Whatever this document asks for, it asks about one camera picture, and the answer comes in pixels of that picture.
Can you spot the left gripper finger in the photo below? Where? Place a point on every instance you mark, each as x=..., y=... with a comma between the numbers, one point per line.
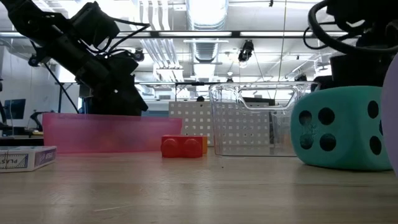
x=98, y=105
x=124, y=102

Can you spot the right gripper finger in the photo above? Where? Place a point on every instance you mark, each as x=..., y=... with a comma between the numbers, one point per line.
x=323, y=81

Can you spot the teal foam die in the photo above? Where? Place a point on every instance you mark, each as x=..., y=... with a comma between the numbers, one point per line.
x=342, y=130

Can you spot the purple foam die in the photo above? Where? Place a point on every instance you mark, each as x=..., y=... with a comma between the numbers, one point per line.
x=391, y=118

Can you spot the red toy brick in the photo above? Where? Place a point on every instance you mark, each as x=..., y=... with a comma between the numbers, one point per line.
x=182, y=147

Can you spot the playing card box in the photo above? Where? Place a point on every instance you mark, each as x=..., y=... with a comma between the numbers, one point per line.
x=25, y=158

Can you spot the clear plastic bin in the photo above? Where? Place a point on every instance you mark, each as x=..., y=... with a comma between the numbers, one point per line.
x=224, y=93

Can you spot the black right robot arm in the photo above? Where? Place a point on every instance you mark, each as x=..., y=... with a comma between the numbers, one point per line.
x=373, y=18

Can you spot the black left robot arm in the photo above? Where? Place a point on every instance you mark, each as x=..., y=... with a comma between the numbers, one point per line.
x=40, y=31

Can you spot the pink translucent plastic tray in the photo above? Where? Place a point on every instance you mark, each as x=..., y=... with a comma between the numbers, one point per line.
x=93, y=133

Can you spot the black ceiling spotlight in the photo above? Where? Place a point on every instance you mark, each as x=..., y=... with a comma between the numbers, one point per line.
x=139, y=56
x=32, y=61

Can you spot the black framed background table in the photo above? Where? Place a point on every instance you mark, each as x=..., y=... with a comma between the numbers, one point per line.
x=168, y=83

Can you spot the white perforated panel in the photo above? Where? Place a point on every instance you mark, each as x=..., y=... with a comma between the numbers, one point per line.
x=189, y=121

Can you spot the black background monitor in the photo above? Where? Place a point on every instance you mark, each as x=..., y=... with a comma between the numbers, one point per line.
x=15, y=109

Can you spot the orange toy brick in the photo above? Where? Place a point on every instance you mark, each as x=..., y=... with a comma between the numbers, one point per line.
x=205, y=144

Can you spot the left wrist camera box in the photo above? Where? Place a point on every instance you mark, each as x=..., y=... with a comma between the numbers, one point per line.
x=93, y=21

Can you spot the black hanging ceiling camera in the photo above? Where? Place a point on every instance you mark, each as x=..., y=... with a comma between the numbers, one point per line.
x=246, y=49

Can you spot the black overhead frame bar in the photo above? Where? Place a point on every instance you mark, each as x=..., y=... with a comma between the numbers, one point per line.
x=199, y=34

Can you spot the silver ventilation duct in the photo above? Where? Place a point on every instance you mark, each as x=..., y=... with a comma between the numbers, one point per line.
x=206, y=18

